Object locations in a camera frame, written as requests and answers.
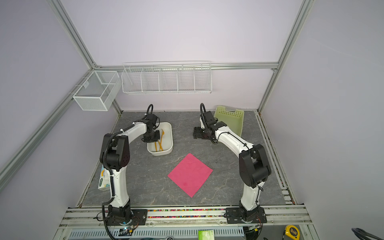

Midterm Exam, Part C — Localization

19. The orange plastic fork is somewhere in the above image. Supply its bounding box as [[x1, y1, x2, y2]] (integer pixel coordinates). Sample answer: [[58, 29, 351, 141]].
[[159, 130, 165, 152]]

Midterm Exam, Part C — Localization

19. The pink paper napkin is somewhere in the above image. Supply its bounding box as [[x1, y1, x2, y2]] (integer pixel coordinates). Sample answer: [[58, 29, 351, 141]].
[[168, 154, 213, 198]]

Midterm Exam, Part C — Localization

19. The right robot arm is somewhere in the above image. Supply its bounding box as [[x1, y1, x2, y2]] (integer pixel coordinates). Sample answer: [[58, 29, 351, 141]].
[[193, 103, 272, 225]]

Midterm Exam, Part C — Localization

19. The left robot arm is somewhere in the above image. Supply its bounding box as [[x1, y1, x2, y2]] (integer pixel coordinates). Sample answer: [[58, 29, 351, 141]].
[[100, 104, 161, 227]]

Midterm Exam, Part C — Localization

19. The white plastic tub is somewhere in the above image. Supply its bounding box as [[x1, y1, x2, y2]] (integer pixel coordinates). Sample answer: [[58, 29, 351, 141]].
[[147, 122, 174, 157]]

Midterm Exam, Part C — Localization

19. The green plastic basket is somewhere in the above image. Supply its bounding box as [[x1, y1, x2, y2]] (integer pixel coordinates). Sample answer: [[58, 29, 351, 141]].
[[214, 106, 245, 137]]

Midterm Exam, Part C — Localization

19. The tissue pack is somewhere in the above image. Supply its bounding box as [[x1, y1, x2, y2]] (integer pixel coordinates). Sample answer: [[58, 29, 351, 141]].
[[98, 165, 110, 192]]

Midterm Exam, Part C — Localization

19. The white mesh box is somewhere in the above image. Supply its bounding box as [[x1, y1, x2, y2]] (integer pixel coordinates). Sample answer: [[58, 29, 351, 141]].
[[73, 71, 122, 112]]

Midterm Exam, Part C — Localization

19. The green box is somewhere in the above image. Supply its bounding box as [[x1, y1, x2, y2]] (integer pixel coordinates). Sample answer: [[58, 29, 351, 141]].
[[198, 230, 215, 240]]

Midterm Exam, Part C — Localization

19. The yellow tape measure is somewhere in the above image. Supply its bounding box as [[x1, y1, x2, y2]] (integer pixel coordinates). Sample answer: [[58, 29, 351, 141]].
[[283, 225, 301, 240]]

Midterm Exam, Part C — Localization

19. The white wire shelf basket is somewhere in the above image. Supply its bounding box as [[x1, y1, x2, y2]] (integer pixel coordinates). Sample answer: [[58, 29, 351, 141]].
[[121, 61, 213, 94]]

